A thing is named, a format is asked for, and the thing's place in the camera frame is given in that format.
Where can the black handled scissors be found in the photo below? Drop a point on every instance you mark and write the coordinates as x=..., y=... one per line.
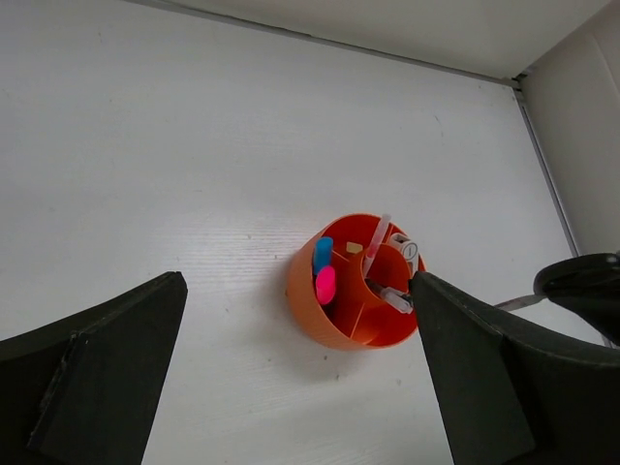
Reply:
x=587, y=285

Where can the small tan eraser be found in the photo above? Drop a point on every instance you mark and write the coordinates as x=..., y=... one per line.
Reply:
x=353, y=248

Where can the aluminium side rail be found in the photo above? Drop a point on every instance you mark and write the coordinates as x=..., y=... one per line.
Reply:
x=560, y=209

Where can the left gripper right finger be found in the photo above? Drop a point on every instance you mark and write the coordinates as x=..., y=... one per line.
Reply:
x=511, y=391

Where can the pink translucent pen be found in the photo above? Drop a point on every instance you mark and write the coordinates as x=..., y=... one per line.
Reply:
x=375, y=243

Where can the orange round compartment organizer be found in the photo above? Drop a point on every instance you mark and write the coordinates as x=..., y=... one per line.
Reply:
x=356, y=319

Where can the blue capped black highlighter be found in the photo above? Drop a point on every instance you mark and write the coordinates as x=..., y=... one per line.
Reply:
x=322, y=254

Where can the pink capped black highlighter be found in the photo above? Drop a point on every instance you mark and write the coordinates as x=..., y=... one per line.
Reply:
x=325, y=285

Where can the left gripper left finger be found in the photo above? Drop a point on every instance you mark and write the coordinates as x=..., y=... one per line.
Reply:
x=85, y=389

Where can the black clear gel pen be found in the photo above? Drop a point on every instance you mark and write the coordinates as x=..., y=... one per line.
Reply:
x=398, y=300

